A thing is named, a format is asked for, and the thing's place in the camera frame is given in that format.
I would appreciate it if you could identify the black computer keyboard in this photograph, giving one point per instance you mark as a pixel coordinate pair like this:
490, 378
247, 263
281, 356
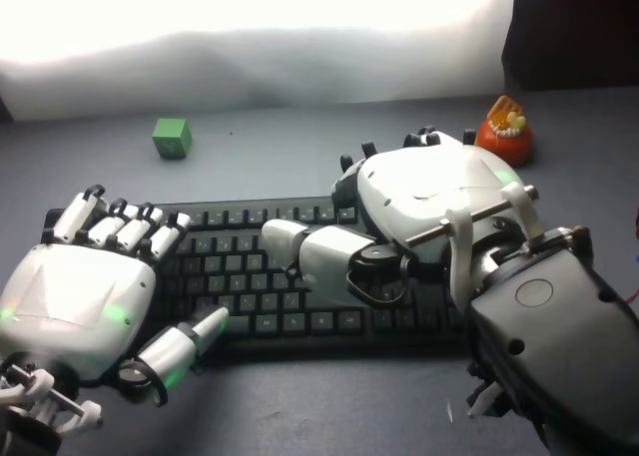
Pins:
279, 281

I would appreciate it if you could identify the red toy cake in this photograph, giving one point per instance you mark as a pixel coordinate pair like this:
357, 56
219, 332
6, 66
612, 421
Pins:
504, 139

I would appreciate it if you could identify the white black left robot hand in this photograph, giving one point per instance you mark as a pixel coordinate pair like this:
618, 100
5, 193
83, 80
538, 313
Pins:
65, 296

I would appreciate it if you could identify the green toy block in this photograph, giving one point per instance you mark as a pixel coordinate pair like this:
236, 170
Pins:
171, 137

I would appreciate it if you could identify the white backdrop cloth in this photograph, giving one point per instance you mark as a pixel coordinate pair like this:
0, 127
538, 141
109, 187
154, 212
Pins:
249, 67

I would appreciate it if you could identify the grey table cloth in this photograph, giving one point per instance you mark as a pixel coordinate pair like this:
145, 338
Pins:
299, 406

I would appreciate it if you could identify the black backdrop panel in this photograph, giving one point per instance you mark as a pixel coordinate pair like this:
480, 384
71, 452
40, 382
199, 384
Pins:
574, 32

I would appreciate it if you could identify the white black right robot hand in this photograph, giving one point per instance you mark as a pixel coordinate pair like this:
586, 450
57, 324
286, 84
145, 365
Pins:
429, 191

